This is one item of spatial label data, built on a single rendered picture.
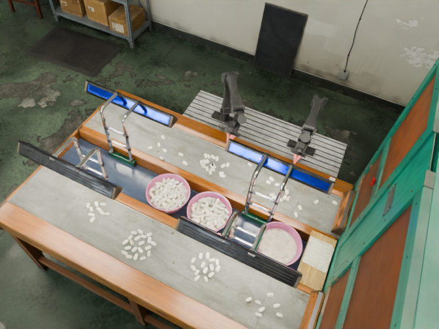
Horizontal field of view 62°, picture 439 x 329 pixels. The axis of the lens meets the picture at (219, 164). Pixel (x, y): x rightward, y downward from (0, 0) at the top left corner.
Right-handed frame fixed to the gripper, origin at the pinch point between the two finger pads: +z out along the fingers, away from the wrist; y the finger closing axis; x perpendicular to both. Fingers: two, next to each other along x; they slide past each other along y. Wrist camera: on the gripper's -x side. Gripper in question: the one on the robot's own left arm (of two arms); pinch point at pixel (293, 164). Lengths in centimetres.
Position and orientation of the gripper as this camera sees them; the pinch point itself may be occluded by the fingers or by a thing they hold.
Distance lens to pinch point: 233.5
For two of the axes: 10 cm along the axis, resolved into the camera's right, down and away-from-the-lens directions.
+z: -3.8, 9.2, 0.7
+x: 2.2, 0.1, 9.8
